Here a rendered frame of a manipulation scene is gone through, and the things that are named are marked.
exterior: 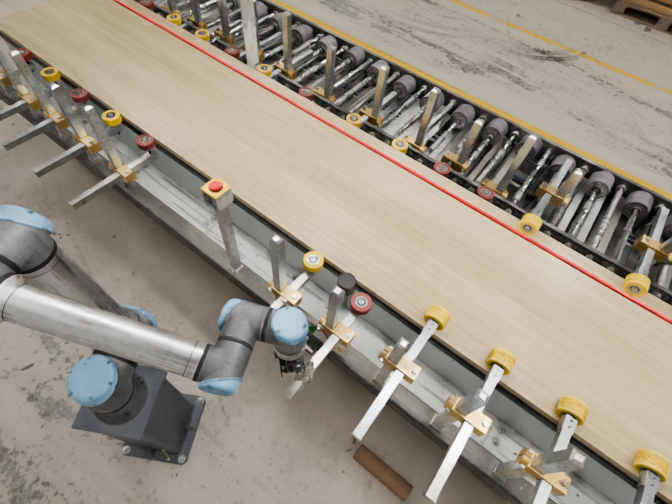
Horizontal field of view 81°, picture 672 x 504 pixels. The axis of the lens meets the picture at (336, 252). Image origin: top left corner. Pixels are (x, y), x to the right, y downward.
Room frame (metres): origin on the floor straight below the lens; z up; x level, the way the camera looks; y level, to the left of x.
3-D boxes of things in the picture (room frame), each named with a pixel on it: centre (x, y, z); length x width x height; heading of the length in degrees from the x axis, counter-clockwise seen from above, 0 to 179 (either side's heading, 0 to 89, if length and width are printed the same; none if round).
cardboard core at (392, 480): (0.19, -0.38, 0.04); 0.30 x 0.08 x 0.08; 60
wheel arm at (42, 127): (1.39, 1.48, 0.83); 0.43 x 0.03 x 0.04; 150
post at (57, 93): (1.33, 1.27, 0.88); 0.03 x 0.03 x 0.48; 60
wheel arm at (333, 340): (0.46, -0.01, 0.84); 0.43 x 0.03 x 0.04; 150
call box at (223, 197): (0.82, 0.42, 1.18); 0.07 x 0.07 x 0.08; 60
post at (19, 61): (1.45, 1.49, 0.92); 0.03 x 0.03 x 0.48; 60
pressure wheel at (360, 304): (0.65, -0.12, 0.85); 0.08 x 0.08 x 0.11
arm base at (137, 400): (0.26, 0.72, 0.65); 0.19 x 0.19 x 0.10
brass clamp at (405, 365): (0.43, -0.26, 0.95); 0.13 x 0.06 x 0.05; 60
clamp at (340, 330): (0.56, -0.04, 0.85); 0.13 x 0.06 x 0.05; 60
